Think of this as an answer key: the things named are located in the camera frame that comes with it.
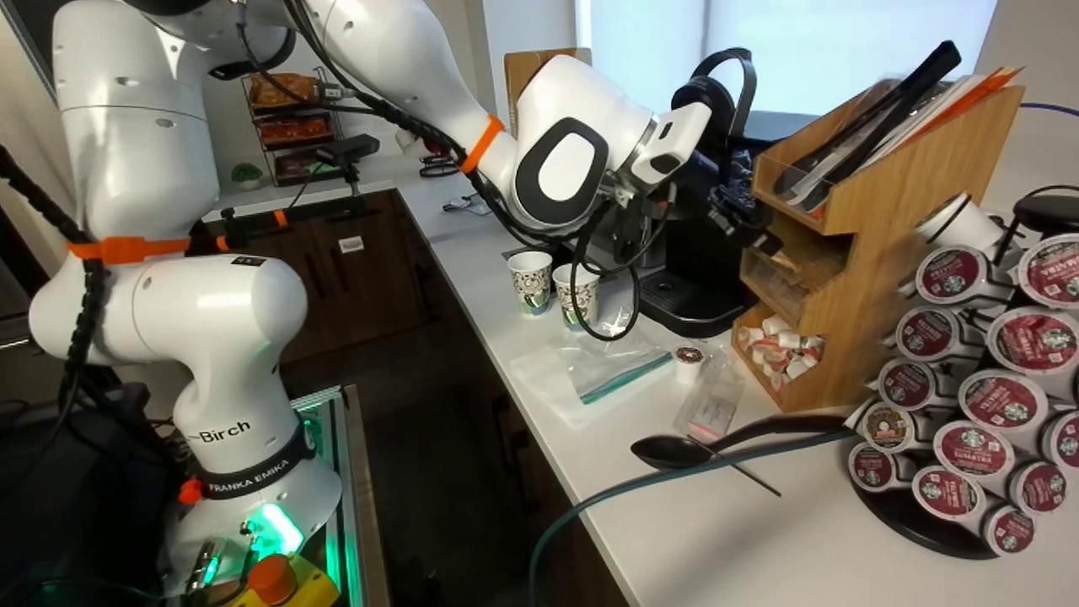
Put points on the wooden cup dispenser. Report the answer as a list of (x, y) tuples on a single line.
[(523, 65)]

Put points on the right paper cup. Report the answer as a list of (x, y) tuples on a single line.
[(574, 293)]

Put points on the paper cup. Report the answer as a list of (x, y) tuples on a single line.
[(530, 278), (574, 293)]

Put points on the black tongs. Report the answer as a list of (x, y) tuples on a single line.
[(810, 175)]

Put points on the single coffee pod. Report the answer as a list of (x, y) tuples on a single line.
[(688, 364)]

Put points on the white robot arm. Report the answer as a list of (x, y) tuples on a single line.
[(128, 87)]

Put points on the clear plastic packet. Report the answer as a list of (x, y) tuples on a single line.
[(714, 397)]

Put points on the dark wooden cabinet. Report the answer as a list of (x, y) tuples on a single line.
[(358, 258)]

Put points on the wooden cupboard organizer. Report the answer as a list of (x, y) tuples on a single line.
[(833, 292)]

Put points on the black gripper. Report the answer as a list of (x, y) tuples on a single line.
[(724, 193)]

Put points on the coffee pod carousel rack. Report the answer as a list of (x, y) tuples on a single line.
[(970, 432)]

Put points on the background snack shelf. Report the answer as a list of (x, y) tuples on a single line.
[(291, 127)]

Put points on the left paper cup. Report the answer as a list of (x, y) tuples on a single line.
[(530, 278)]

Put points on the clear zip bag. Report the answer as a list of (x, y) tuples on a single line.
[(601, 368)]

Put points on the black spoon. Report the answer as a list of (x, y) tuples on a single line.
[(686, 451)]

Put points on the black coffee machine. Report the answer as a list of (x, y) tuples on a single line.
[(692, 283)]

